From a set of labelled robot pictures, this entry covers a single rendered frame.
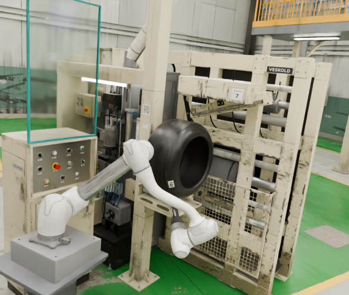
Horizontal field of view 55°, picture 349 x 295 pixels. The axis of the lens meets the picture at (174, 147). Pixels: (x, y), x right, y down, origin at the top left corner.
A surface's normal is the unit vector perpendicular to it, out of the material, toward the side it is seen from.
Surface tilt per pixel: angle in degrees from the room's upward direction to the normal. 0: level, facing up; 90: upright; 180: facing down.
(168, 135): 46
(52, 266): 90
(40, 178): 90
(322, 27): 90
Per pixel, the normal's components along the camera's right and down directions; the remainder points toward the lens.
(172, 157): 0.11, 0.04
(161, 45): 0.78, 0.22
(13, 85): 0.51, 0.25
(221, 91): -0.61, 0.13
